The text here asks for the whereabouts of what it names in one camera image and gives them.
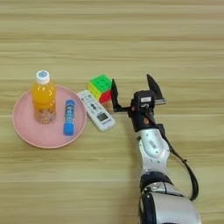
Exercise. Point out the orange juice bottle white cap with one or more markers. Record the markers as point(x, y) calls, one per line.
point(43, 97)

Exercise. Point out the pink round plate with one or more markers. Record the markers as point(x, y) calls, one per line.
point(27, 128)

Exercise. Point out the small black box white label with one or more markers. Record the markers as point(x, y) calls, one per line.
point(143, 99)

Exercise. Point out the blue glue stick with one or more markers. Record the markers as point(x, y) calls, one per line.
point(69, 118)

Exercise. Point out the colourful puzzle cube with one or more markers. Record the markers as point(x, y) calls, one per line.
point(100, 84)

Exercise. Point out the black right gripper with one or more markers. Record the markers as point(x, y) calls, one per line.
point(140, 118)

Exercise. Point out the white remote control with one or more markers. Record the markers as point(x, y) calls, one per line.
point(96, 113)

